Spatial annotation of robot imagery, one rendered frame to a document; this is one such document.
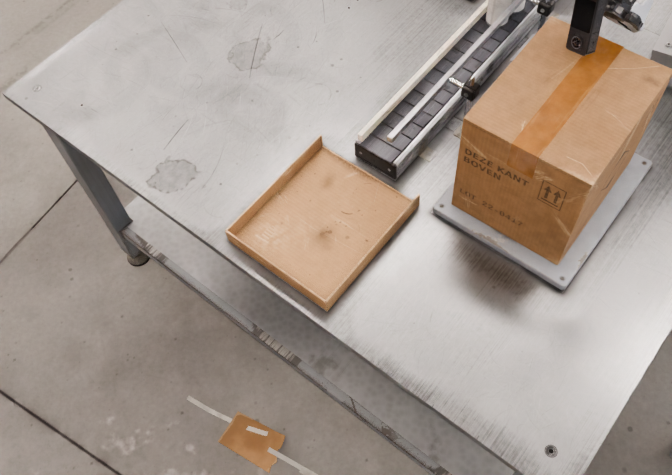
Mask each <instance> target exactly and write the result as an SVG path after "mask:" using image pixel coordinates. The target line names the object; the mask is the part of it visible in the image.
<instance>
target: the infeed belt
mask: <svg viewBox="0 0 672 475"><path fill-rule="evenodd" d="M539 1H541V0H539ZM535 6H536V5H534V4H532V3H530V2H528V1H525V6H524V9H523V11H522V12H520V13H517V14H511V15H510V16H509V18H508V23H507V24H506V25H505V26H504V27H501V28H498V29H497V30H496V31H495V33H494V34H493V35H492V36H491V37H490V38H489V39H488V40H487V41H486V42H485V43H484V44H483V45H482V47H481V48H480V49H479V50H478V51H477V52H476V53H475V54H474V55H473V56H472V57H471V58H470V59H469V61H468V62H467V63H466V64H465V65H464V66H463V67H462V68H461V69H460V70H459V71H458V72H457V73H456V75H455V76H454V77H453V78H454V79H456V80H458V81H460V82H462V83H463V84H465V83H466V82H467V81H468V80H469V77H470V76H472V75H473V74H474V73H475V72H476V71H477V70H478V69H479V68H480V67H481V66H482V65H483V63H484V62H485V61H486V60H487V59H488V58H489V57H490V56H491V55H492V54H493V52H494V51H495V50H496V49H497V48H498V47H499V46H500V45H501V44H502V43H503V42H504V40H505V39H506V38H507V37H508V36H509V35H510V34H511V33H512V32H513V31H514V29H515V28H516V27H517V26H518V25H519V24H520V23H521V22H522V21H523V20H524V19H525V17H526V16H527V15H528V14H529V13H530V12H531V11H532V10H533V9H534V8H535ZM486 13H487V12H486ZM486 13H485V14H484V15H483V16H482V17H481V18H480V19H479V20H478V21H477V22H476V23H475V24H474V25H473V26H472V27H471V28H470V29H469V31H468V32H467V33H466V34H465V35H464V36H463V37H462V38H461V39H460V40H459V41H458V42H457V43H456V44H455V45H454V46H453V47H452V48H451V49H450V50H449V52H448V53H447V54H446V55H445V56H444V57H443V58H442V59H441V60H440V61H439V62H438V63H437V64H436V65H435V66H434V67H433V68H432V69H431V70H430V71H429V72H428V74H427V75H426V76H425V77H424V78H423V79H422V80H421V81H420V82H419V83H418V84H417V85H416V86H415V87H414V88H413V89H412V90H411V91H410V92H409V93H408V94H407V96H406V97H405V98H404V99H403V100H402V101H401V102H400V103H399V104H398V105H397V106H396V107H395V108H394V109H393V110H392V111H391V112H390V113H389V114H388V115H387V117H386V118H385V119H384V120H383V121H382V122H381V123H380V124H379V125H378V126H377V127H376V128H375V129H374V130H373V131H372V132H371V133H370V134H369V135H368V136H367V137H366V139H365V140H364V141H363V142H361V143H360V144H359V146H361V147H362V148H364V149H366V150H367V151H369V152H371V153H372V154H374V155H376V156H377V157H379V158H381V159H383V160H384V161H386V162H388V163H389V164H392V163H393V162H394V161H395V160H396V159H397V158H398V157H399V155H400V154H401V153H402V152H403V151H404V150H405V149H406V148H407V147H408V146H409V145H410V143H411V142H412V141H413V140H414V139H415V138H416V137H417V136H418V135H419V134H420V132H421V131H422V130H423V129H424V128H425V127H426V126H427V125H428V124H429V123H430V122H431V120H432V119H433V118H434V117H435V116H436V115H437V114H438V113H439V112H440V111H441V109H442V108H443V107H444V106H445V105H446V104H447V103H448V102H449V101H450V100H451V99H452V97H453V96H454V95H455V94H456V93H457V92H458V91H459V90H460V88H458V87H457V86H455V85H453V84H451V83H449V82H448V83H447V84H446V85H445V86H444V87H443V89H442V90H441V91H440V92H439V93H438V94H437V95H436V96H435V97H434V98H433V99H432V100H431V101H430V103H429V104H428V105H427V106H426V107H425V108H424V109H423V110H422V111H421V112H420V113H419V114H418V115H417V117H416V118H415V119H414V120H413V121H412V122H411V123H410V124H409V125H408V126H407V127H406V128H405V129H404V131H403V132H402V133H401V134H400V135H399V136H398V137H397V138H396V139H395V140H394V141H393V142H392V143H390V142H388V141H387V136H388V135H389V134H390V133H391V132H392V131H393V130H394V128H395V127H396V126H397V125H398V124H399V123H400V122H401V121H402V120H403V119H404V118H405V117H406V116H407V115H408V114H409V112H410V111H411V110H412V109H413V108H414V107H415V106H416V105H417V104H418V103H419V102H420V101H421V100H422V99H423V98H424V96H425V95H426V94H427V93H428V92H429V91H430V90H431V89H432V88H433V87H434V86H435V85H436V84H437V83H438V82H439V80H440V79H441V78H442V77H443V76H444V75H445V74H446V73H447V72H448V71H449V70H450V69H451V68H452V67H453V66H454V64H455V63H456V62H457V61H458V60H459V59H460V58H461V57H462V56H463V55H464V54H465V53H466V52H467V51H468V50H469V48H470V47H471V46H472V45H473V44H474V43H475V42H476V41H477V40H478V39H479V38H480V37H481V36H482V35H483V34H484V32H485V31H486V30H487V29H488V28H489V27H490V26H489V25H488V24H487V23H486V20H485V19H486Z"/></svg>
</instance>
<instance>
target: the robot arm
mask: <svg viewBox="0 0 672 475"><path fill-rule="evenodd" d="M635 1H636V0H575V4H574V9H573V14H572V19H571V24H570V29H569V34H568V38H567V43H566V48H567V49H568V50H570V51H572V52H575V53H577V54H580V55H582V56H585V55H588V54H591V53H594V52H595V50H596V45H597V41H598V37H599V32H600V28H601V24H602V19H603V16H604V17H606V18H607V19H609V20H611V21H612V22H614V23H616V24H618V25H619V26H621V27H623V28H625V29H627V30H628V31H632V32H633V33H636V32H640V31H642V30H643V29H644V27H645V24H644V22H645V19H646V17H647V15H648V13H649V11H650V9H651V6H652V4H653V0H645V1H644V2H643V3H642V4H639V3H637V2H635Z"/></svg>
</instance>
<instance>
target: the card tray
mask: <svg viewBox="0 0 672 475"><path fill-rule="evenodd" d="M419 201H420V194H418V195H417V196H416V197H415V198H414V199H413V200H412V199H410V198H408V197H407V196H405V195H404V194H402V193H400V192H399V191H397V190H395V189H394V188H392V187H390V186H389V185H387V184H385V183H384V182H382V181H381V180H379V179H377V178H376V177H374V176H372V175H371V174H369V173H367V172H366V171H364V170H362V169H361V168H359V167H358V166H356V165H354V164H353V163H351V162H349V161H348V160H346V159H344V158H343V157H341V156H339V155H338V154H336V153H335V152H333V151H331V150H330V149H328V148H326V147H325V146H323V142H322V135H321V134H320V135H319V136H318V137H317V138H316V139H315V140H314V141H313V142H312V143H311V144H310V145H309V146H308V147H307V148H306V149H305V150H304V151H303V152H302V153H301V154H300V155H299V156H298V157H297V158H296V159H295V160H294V161H293V162H292V163H291V164H290V165H289V166H288V167H287V168H286V169H285V170H284V171H283V172H282V173H281V174H280V175H279V176H278V177H277V178H276V179H275V180H274V182H273V183H272V184H271V185H270V186H269V187H268V188H267V189H266V190H265V191H264V192H263V193H262V194H261V195H260V196H259V197H258V198H257V199H256V200H255V201H254V202H253V203H252V204H251V205H250V206H249V207H248V208H247V209H246V210H245V211H244V212H243V213H242V214H241V215H240V216H239V217H238V218H237V219H236V220H235V221H234V222H233V223H232V224H231V225H230V226H229V227H228V228H227V229H226V230H225V233H226V235H227V238H228V241H230V242H231V243H232V244H234V245H235V246H237V247H238V248H239V249H241V250H242V251H244V252H245V253H246V254H248V255H249V256H251V257H252V258H253V259H255V260H256V261H258V262H259V263H260V264H262V265H263V266H265V267H266V268H267V269H269V270H270V271H272V272H273V273H274V274H276V275H277V276H278V277H280V278H281V279H283V280H284V281H285V282H287V283H288V284H290V285H291V286H292V287H294V288H295V289H297V290H298V291H299V292H301V293H302V294H304V295H305V296H306V297H308V298H309V299H311V300H312V301H313V302H315V303H316V304H317V305H319V306H320V307H322V308H323V309H324V310H326V311H328V310H329V309H330V308H331V307H332V306H333V304H334V303H335V302H336V301H337V300H338V299H339V298H340V296H341V295H342V294H343V293H344V292H345V291H346V289H347V288H348V287H349V286H350V285H351V284H352V282H353V281H354V280H355V279H356V278H357V277H358V275H359V274H360V273H361V272H362V271H363V270H364V269H365V267H366V266H367V265H368V264H369V263H370V262H371V260H372V259H373V258H374V257H375V256H376V255H377V253H378V252H379V251H380V250H381V249H382V248H383V246H384V245H385V244H386V243H387V242H388V241H389V240H390V238H391V237H392V236H393V235H394V234H395V233H396V231H397V230H398V229H399V228H400V227H401V226H402V224H403V223H404V222H405V221H406V220H407V219H408V217H409V216H410V215H411V214H412V213H413V212H414V211H415V209H416V208H417V207H418V206H419Z"/></svg>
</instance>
